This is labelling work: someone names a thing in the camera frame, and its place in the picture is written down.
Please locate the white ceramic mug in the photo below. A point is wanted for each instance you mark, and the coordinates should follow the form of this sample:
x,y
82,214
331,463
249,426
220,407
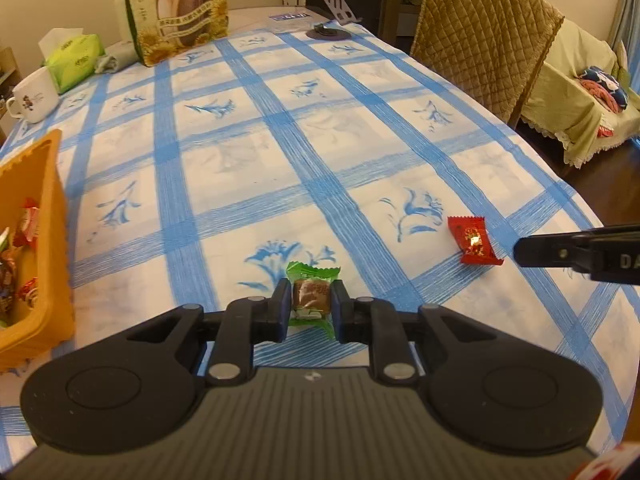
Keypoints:
x,y
34,98

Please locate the silver green foil pouch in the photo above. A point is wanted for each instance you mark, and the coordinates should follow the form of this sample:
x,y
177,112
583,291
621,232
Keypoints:
x,y
7,279

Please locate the green candy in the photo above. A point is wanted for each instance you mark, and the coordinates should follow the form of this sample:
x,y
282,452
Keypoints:
x,y
311,295

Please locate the small plastic card packet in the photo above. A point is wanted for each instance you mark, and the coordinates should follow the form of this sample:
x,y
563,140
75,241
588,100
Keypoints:
x,y
289,16

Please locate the black round coaster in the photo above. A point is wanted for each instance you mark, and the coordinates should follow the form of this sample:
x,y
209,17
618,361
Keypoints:
x,y
322,32

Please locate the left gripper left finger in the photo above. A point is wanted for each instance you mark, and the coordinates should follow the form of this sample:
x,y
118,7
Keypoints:
x,y
236,331

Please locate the red date snack packet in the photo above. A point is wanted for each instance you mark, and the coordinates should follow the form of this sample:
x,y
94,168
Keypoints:
x,y
26,233

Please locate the sofa with beige cover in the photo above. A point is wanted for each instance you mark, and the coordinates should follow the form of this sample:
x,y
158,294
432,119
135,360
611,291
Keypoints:
x,y
558,106

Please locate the orange red wrapped candy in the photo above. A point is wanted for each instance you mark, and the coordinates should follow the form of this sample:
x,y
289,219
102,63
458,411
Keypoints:
x,y
472,239

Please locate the right quilted beige chair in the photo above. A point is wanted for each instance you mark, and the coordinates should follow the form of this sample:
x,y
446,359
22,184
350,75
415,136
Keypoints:
x,y
492,50

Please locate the sunflower seed snack box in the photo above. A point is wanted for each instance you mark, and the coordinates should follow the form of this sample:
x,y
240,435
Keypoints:
x,y
162,29

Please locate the small red beef snack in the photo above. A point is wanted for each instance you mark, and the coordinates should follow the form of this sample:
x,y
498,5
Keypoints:
x,y
28,293

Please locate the grey crumpled cloth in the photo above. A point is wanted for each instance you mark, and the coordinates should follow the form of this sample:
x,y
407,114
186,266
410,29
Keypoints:
x,y
116,57

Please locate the white phone stand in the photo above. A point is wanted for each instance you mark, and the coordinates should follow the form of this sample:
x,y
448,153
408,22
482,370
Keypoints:
x,y
342,12

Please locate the orange plastic tray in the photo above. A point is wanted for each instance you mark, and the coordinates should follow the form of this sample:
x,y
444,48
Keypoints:
x,y
33,331

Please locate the blue checked tablecloth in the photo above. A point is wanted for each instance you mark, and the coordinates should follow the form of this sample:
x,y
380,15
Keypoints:
x,y
200,179

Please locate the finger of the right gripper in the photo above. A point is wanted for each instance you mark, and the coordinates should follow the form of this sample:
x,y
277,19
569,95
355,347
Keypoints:
x,y
558,250

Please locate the clothes on sofa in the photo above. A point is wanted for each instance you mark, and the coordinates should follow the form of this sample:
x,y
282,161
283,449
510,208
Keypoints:
x,y
605,89

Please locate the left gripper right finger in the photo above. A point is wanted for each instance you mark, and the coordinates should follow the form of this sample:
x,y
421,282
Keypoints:
x,y
375,323

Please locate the green tissue pack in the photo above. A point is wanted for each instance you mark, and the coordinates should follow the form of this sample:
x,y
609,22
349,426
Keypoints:
x,y
70,56

